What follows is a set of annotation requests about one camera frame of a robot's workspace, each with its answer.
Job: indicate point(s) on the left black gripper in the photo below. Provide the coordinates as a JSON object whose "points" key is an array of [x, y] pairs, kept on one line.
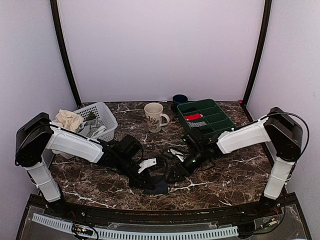
{"points": [[140, 182]]}

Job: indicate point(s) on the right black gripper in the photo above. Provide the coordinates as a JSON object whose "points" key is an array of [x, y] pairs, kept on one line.
{"points": [[175, 169]]}

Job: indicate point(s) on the navy underwear white waistband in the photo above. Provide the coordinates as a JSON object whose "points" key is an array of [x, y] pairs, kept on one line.
{"points": [[161, 187]]}

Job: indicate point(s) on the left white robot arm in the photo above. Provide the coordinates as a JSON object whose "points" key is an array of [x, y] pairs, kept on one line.
{"points": [[40, 134]]}

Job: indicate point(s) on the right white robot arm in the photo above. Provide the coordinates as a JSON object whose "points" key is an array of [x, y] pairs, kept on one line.
{"points": [[277, 127]]}

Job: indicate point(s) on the black rolled sock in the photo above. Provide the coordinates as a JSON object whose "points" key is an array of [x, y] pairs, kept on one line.
{"points": [[205, 131]]}

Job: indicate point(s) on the grey patterned rolled sock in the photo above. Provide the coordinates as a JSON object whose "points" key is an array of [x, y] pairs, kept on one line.
{"points": [[196, 124]]}

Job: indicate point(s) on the green divided organizer tray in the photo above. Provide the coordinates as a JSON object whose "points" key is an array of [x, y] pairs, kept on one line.
{"points": [[213, 115]]}

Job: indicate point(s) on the red rolled sock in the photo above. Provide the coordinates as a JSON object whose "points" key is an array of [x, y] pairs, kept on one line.
{"points": [[193, 117]]}

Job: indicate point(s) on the cream floral mug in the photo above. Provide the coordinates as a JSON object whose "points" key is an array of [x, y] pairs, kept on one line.
{"points": [[155, 118]]}

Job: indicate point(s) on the dark blue mug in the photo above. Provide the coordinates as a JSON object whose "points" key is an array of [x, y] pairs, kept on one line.
{"points": [[177, 100]]}

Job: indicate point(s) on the grey garment in basket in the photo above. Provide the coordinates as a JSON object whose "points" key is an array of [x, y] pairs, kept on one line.
{"points": [[91, 128]]}

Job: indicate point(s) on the white plastic laundry basket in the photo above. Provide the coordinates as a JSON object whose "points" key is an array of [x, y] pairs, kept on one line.
{"points": [[102, 117]]}

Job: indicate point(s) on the olive green garment in basket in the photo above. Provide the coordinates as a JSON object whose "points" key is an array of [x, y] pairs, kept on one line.
{"points": [[91, 116]]}

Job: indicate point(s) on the cream cloth in basket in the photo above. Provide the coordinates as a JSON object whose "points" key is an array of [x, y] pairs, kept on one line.
{"points": [[68, 120]]}

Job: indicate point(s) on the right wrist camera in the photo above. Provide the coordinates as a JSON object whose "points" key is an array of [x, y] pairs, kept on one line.
{"points": [[195, 138]]}

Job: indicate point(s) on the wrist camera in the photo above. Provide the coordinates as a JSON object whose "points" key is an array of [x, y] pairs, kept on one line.
{"points": [[195, 138], [130, 146]]}

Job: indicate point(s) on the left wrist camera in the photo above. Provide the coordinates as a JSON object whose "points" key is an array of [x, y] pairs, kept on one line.
{"points": [[130, 146]]}

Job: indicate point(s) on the black front rail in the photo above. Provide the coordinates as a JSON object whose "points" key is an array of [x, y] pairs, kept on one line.
{"points": [[98, 214]]}

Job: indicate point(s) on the white slotted cable duct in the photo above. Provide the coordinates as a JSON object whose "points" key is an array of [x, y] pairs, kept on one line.
{"points": [[131, 232]]}

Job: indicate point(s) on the right black frame post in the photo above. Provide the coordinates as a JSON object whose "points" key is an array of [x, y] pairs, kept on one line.
{"points": [[258, 52]]}

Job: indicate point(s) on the black frame post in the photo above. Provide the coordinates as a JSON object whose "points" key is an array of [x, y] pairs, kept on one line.
{"points": [[258, 52], [63, 52]]}

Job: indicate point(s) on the left black frame post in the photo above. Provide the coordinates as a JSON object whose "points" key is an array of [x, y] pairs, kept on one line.
{"points": [[63, 52]]}

